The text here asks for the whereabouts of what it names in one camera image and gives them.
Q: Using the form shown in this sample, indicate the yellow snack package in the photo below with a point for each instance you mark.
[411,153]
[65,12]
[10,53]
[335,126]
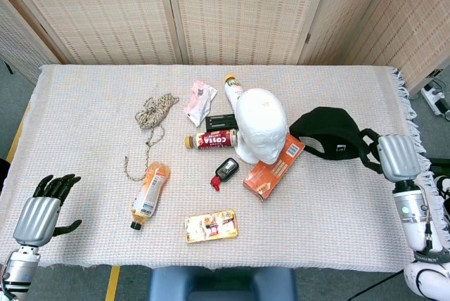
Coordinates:
[211,227]

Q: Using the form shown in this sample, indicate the black sauce bottle red cap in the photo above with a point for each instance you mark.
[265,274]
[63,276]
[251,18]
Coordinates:
[228,167]

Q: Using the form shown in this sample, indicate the white foam mannequin head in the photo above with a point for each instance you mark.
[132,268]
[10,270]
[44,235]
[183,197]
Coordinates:
[260,118]

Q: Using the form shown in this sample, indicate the woven folding screen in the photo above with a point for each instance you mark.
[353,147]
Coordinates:
[105,9]

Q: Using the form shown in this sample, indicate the white power strip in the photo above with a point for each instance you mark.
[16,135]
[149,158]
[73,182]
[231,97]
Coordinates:
[430,97]

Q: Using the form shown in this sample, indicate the white drink bottle yellow cap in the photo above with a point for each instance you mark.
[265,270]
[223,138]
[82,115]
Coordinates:
[233,93]

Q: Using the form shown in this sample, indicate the black fabric hat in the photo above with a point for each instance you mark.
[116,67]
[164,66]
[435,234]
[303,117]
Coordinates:
[330,135]

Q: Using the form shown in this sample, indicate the Costa coffee bottle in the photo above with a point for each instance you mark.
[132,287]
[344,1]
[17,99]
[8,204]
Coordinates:
[214,139]

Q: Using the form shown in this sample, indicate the black rectangular case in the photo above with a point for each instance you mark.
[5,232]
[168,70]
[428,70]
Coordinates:
[219,121]

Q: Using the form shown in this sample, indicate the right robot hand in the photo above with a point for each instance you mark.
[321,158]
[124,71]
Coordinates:
[399,157]

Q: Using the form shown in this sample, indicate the white woven tablecloth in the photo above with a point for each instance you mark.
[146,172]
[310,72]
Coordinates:
[316,227]

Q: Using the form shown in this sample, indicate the white pink plastic packet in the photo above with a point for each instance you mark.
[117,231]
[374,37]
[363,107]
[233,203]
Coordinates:
[200,104]

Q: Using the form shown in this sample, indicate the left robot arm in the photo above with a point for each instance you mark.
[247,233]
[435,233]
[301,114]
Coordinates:
[17,273]

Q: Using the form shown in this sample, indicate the orange juice bottle black cap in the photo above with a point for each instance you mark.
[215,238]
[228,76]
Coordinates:
[151,192]

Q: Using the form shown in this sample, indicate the orange cardboard box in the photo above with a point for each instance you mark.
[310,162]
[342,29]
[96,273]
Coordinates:
[270,174]

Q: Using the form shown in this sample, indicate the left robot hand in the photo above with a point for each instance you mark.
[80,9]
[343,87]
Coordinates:
[37,220]

